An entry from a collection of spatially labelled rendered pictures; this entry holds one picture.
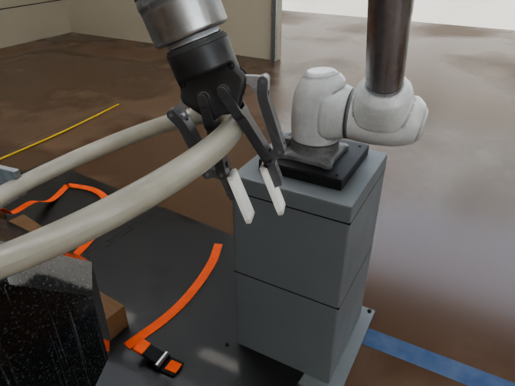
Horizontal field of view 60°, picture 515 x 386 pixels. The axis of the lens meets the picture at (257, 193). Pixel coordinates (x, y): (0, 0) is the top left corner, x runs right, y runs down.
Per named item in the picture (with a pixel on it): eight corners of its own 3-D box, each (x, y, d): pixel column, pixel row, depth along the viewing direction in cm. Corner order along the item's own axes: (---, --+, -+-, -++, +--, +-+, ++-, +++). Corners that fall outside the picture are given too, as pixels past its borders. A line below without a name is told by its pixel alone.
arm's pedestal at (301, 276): (274, 276, 218) (278, 123, 177) (375, 312, 197) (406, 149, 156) (219, 348, 180) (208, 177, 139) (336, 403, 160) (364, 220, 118)
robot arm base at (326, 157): (290, 135, 158) (290, 119, 155) (349, 148, 149) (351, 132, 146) (266, 155, 144) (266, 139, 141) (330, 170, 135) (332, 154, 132)
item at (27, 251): (-182, 309, 55) (-199, 289, 54) (92, 151, 93) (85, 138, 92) (63, 309, 30) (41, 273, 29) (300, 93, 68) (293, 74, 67)
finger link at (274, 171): (261, 148, 56) (283, 141, 55) (275, 183, 58) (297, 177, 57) (260, 152, 54) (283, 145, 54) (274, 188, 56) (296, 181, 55)
